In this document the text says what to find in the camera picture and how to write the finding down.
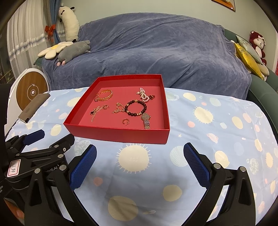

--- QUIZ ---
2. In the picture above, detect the dark bead bracelet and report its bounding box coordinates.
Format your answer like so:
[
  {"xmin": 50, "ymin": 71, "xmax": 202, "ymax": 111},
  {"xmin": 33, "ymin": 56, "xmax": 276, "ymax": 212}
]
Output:
[{"xmin": 124, "ymin": 99, "xmax": 148, "ymax": 117}]

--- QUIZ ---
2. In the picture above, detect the white long plush pillow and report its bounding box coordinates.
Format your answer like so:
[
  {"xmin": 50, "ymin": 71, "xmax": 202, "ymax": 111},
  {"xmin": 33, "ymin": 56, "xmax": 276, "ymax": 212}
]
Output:
[{"xmin": 58, "ymin": 6, "xmax": 80, "ymax": 42}]

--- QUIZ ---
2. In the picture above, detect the brown flat case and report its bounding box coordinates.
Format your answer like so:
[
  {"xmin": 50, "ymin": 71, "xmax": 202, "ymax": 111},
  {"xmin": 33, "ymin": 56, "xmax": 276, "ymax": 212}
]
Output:
[{"xmin": 18, "ymin": 93, "xmax": 50, "ymax": 123}]

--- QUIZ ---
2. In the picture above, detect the purple blue blanket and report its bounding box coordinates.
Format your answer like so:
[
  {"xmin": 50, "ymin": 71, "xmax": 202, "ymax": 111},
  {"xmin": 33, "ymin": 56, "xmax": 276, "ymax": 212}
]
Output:
[{"xmin": 42, "ymin": 13, "xmax": 252, "ymax": 99}]

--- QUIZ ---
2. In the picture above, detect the grey green cushion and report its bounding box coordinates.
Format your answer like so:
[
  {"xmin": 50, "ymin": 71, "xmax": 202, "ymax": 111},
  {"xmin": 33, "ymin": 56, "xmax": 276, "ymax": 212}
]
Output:
[{"xmin": 236, "ymin": 35, "xmax": 263, "ymax": 64}]

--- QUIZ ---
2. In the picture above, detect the pearl bracelet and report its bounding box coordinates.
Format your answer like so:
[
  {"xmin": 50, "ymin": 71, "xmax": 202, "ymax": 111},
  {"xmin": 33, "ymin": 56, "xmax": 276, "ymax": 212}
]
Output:
[{"xmin": 136, "ymin": 87, "xmax": 151, "ymax": 103}]

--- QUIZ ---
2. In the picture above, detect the left hand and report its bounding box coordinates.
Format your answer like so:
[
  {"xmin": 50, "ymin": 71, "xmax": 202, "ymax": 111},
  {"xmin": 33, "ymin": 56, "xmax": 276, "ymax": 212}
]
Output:
[{"xmin": 4, "ymin": 198, "xmax": 24, "ymax": 225}]

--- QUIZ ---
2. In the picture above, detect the green sofa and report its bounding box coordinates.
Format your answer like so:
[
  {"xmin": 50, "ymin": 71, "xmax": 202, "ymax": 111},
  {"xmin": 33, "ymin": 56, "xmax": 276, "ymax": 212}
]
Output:
[{"xmin": 223, "ymin": 28, "xmax": 278, "ymax": 142}]

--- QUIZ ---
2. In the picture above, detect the small gold ear cuff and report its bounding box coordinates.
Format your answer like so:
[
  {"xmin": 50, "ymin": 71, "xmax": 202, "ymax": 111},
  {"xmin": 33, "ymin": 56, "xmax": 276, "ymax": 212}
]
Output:
[{"xmin": 122, "ymin": 119, "xmax": 130, "ymax": 126}]

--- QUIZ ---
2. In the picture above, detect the grey plush toy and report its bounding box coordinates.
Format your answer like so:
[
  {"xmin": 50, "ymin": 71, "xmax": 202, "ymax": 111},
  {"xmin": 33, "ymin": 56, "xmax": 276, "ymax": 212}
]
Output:
[{"xmin": 56, "ymin": 40, "xmax": 91, "ymax": 66}]

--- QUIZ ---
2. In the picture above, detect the round wooden white device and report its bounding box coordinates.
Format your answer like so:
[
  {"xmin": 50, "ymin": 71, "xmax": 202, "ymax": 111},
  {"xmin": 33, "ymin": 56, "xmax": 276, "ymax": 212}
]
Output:
[{"xmin": 5, "ymin": 68, "xmax": 50, "ymax": 134}]

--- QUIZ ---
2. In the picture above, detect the gold cushion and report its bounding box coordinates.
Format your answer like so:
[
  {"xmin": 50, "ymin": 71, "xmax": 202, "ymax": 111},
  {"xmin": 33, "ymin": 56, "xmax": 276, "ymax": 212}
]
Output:
[{"xmin": 234, "ymin": 43, "xmax": 264, "ymax": 80}]

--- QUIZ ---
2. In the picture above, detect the red monkey plush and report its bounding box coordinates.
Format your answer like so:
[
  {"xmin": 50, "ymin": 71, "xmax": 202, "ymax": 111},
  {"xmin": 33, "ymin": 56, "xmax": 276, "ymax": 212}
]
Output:
[{"xmin": 249, "ymin": 31, "xmax": 267, "ymax": 65}]

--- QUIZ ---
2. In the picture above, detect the cream flower plush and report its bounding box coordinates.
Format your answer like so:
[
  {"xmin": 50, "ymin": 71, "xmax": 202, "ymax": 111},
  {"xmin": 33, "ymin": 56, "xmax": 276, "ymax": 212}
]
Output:
[{"xmin": 38, "ymin": 41, "xmax": 73, "ymax": 60}]

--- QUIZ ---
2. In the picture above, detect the red jewelry tray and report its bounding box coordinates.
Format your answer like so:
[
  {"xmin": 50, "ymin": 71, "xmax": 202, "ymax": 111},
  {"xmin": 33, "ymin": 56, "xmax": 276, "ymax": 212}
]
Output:
[{"xmin": 64, "ymin": 74, "xmax": 170, "ymax": 144}]

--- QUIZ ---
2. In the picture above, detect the gold braided bangle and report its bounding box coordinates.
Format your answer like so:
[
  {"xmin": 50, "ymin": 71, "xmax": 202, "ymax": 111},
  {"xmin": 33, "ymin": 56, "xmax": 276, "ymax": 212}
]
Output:
[{"xmin": 94, "ymin": 89, "xmax": 113, "ymax": 102}]

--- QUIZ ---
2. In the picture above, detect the blue planet print cloth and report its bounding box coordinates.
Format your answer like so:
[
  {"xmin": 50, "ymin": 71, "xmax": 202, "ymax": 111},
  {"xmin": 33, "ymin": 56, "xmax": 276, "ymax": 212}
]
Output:
[{"xmin": 5, "ymin": 87, "xmax": 278, "ymax": 226}]

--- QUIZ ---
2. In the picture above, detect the red bow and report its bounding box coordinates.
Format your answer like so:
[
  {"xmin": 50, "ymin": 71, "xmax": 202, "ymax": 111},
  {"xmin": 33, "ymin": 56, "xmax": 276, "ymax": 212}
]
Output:
[{"xmin": 45, "ymin": 25, "xmax": 56, "ymax": 43}]

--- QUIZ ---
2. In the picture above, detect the gold watch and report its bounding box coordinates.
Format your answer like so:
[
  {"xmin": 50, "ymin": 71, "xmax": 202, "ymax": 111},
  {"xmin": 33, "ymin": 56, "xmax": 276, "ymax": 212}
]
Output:
[{"xmin": 141, "ymin": 112, "xmax": 151, "ymax": 130}]

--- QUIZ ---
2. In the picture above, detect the white curtain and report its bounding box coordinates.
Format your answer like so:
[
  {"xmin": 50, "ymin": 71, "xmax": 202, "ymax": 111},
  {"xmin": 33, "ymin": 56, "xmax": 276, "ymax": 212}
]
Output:
[{"xmin": 7, "ymin": 0, "xmax": 61, "ymax": 78}]

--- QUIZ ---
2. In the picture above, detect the gold pendant chain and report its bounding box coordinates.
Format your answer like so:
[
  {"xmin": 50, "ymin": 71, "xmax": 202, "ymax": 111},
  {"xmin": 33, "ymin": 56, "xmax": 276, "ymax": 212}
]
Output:
[{"xmin": 90, "ymin": 104, "xmax": 110, "ymax": 122}]

